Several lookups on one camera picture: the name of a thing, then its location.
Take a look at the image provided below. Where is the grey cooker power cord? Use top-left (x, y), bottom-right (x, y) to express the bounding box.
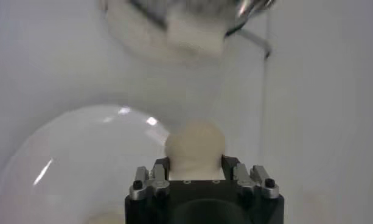
top-left (231, 27), bottom-right (272, 59)

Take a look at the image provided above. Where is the white round plate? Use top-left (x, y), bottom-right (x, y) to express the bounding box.
top-left (0, 103), bottom-right (175, 224)

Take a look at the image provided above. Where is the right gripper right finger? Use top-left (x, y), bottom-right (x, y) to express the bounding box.
top-left (221, 155), bottom-right (280, 200)

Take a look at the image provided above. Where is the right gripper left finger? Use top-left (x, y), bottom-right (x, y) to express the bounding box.
top-left (128, 156), bottom-right (171, 201)

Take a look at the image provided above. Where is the white steamed baozi bun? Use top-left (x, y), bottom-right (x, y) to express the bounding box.
top-left (164, 119), bottom-right (226, 181)

